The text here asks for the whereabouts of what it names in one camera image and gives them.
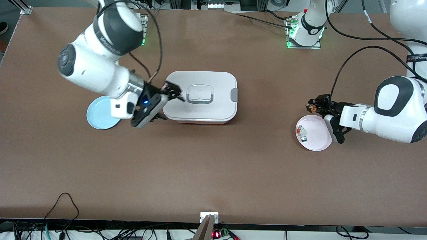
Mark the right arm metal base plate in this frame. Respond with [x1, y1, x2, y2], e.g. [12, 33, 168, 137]
[139, 13, 149, 46]

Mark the green and white switch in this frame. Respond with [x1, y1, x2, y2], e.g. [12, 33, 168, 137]
[297, 125, 309, 143]

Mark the white lidded lunch box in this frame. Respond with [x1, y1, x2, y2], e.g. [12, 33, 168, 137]
[163, 71, 239, 125]

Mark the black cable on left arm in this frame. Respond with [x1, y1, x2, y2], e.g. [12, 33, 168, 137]
[325, 0, 427, 107]

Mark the circuit board with red display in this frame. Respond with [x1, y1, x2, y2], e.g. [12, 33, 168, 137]
[212, 228, 231, 239]

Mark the aluminium frame profile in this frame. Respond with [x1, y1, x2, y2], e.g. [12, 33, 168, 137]
[8, 0, 33, 15]

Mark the light blue round plate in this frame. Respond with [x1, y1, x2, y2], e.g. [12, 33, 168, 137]
[86, 96, 121, 130]

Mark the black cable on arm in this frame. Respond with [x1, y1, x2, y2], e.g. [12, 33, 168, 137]
[325, 0, 427, 107]
[100, 0, 163, 84]

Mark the white table edge bracket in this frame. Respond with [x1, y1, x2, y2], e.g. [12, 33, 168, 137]
[200, 212, 219, 224]

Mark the black coiled cable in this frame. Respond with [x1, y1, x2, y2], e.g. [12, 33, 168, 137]
[335, 226, 370, 240]

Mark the pale round plate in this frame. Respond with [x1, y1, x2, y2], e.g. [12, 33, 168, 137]
[295, 115, 333, 152]

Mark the aluminium camera pole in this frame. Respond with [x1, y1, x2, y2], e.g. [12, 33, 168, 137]
[193, 214, 215, 240]

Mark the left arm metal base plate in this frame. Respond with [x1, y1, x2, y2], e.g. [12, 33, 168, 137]
[285, 17, 322, 50]

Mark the black looped cable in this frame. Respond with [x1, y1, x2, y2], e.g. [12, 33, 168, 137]
[43, 192, 80, 230]

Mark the black cable across table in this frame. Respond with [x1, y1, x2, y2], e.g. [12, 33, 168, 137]
[232, 12, 294, 29]

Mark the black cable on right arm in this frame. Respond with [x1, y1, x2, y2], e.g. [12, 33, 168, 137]
[100, 0, 163, 84]

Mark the white power strip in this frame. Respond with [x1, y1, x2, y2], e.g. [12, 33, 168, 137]
[192, 0, 241, 10]

